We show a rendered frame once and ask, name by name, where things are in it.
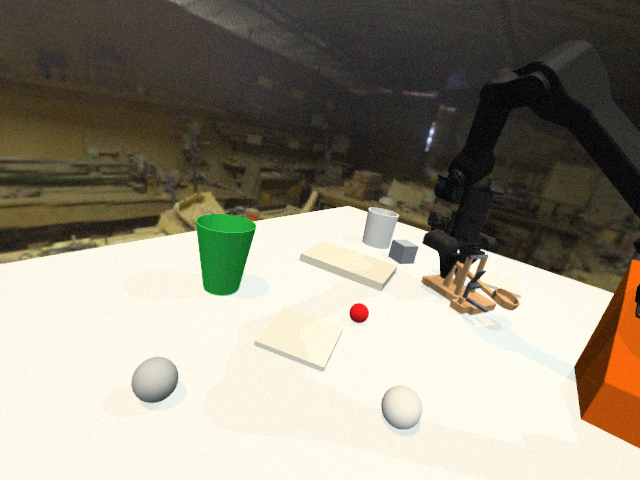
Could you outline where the white ball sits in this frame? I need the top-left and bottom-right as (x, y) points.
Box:
(381, 385), (423, 430)

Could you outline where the grey ball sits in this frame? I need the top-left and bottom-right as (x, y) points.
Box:
(131, 357), (178, 403)

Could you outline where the green plastic cup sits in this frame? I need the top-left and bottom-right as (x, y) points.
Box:
(196, 214), (256, 296)

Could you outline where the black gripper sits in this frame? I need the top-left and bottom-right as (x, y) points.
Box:
(422, 207), (498, 279)

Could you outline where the red ball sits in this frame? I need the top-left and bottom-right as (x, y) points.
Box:
(350, 304), (369, 323)

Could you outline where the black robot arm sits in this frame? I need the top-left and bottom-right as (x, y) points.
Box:
(434, 39), (640, 218)

